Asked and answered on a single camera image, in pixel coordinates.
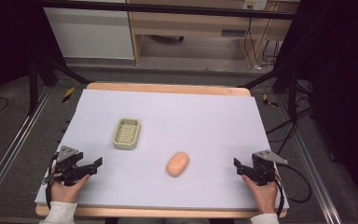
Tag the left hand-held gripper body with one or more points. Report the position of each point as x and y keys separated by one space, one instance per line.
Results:
x=70 y=165

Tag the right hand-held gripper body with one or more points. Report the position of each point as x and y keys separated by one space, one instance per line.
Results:
x=264 y=168

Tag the cream plastic soap basket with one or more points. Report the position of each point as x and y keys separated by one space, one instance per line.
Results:
x=126 y=133

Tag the orange bread roll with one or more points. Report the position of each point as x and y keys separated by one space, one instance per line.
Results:
x=177 y=164

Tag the person's right hand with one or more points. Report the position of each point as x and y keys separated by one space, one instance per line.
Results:
x=264 y=194

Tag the person's left hand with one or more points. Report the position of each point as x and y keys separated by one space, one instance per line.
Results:
x=65 y=191

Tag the white foam board mat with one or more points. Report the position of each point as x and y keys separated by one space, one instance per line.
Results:
x=199 y=124

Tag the yellow black floor tape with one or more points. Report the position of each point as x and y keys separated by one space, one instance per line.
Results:
x=268 y=101
x=68 y=94

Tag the black metal stand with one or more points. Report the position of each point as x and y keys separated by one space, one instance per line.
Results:
x=292 y=90
x=33 y=84

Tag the wooden table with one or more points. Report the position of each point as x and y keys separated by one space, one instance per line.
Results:
x=167 y=88

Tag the black curtain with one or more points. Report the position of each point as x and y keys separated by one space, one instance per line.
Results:
x=6 y=40
x=341 y=77

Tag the white cabinet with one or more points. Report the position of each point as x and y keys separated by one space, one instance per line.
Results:
x=90 y=34

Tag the wooden desk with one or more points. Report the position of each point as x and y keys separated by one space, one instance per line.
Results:
x=186 y=28

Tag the metal floor rail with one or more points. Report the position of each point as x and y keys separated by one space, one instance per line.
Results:
x=310 y=174
x=15 y=146

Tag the white wall socket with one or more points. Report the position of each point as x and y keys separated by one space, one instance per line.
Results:
x=254 y=4

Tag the black horizontal frame bar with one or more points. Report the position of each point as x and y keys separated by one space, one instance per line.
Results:
x=167 y=7

